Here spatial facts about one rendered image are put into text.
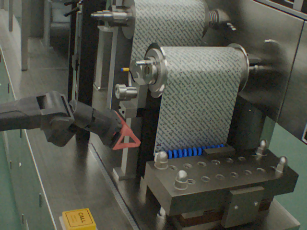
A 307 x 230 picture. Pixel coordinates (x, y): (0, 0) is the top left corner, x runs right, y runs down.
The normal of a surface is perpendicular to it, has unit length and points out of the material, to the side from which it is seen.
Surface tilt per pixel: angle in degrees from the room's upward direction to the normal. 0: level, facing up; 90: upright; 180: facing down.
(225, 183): 0
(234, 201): 90
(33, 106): 25
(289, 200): 0
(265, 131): 90
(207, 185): 0
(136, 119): 90
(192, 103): 90
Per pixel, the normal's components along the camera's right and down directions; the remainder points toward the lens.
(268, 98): -0.91, 0.07
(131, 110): 0.40, 0.44
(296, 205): 0.12, -0.90
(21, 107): 0.25, -0.62
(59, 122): 0.40, 0.76
